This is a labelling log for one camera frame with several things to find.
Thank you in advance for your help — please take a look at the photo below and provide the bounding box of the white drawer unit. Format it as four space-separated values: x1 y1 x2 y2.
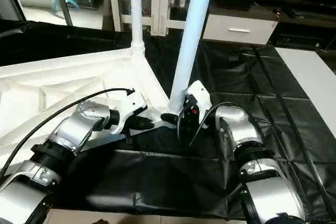
203 13 279 46

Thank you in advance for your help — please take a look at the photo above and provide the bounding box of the white plastic table top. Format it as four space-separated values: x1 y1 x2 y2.
0 46 182 168

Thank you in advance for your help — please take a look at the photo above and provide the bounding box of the black plastic mat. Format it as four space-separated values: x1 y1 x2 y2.
0 19 336 222

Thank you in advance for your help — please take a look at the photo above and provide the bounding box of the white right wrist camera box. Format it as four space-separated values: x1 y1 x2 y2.
182 80 213 131

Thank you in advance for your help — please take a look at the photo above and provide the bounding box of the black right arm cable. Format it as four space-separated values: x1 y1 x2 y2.
176 101 247 148

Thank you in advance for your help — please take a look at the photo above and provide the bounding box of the light blue plastic object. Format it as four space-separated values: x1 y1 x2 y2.
52 0 80 13

